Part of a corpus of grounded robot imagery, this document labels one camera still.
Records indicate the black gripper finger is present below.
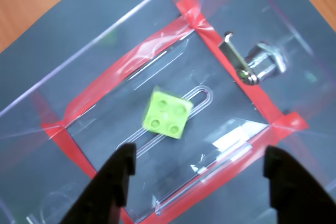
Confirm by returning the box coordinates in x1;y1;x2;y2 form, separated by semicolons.
60;143;138;224
263;145;336;224

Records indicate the green lego block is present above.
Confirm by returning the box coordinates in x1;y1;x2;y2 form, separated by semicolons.
141;87;195;140

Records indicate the transparent acrylic box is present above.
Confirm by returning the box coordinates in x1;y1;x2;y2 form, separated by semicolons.
0;0;336;224

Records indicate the red floor tape strip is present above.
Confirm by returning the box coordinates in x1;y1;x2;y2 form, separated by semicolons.
119;111;310;224
62;16;196;127
175;0;287;125
38;90;134;224

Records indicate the metal cam lock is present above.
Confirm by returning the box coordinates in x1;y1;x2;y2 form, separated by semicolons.
218;31;289;87

